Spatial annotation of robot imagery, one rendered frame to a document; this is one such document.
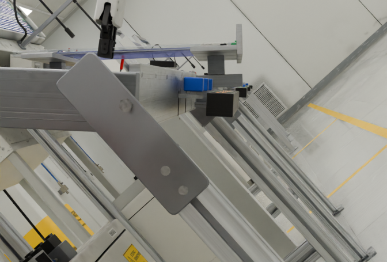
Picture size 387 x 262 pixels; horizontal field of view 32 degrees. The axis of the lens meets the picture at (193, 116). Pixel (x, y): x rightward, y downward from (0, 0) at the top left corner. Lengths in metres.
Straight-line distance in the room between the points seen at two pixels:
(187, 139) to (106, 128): 0.95
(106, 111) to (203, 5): 8.22
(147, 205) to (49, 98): 1.51
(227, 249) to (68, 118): 0.21
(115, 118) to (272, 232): 1.01
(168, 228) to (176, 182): 1.55
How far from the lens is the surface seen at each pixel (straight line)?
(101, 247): 1.23
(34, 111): 0.70
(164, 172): 0.63
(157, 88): 0.82
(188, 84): 1.03
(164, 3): 8.89
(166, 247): 2.19
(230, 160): 5.70
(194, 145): 1.57
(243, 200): 1.58
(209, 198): 0.63
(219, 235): 0.64
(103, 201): 2.16
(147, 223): 2.19
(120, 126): 0.63
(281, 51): 8.77
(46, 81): 0.69
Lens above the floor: 0.63
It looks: 1 degrees up
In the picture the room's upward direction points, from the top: 42 degrees counter-clockwise
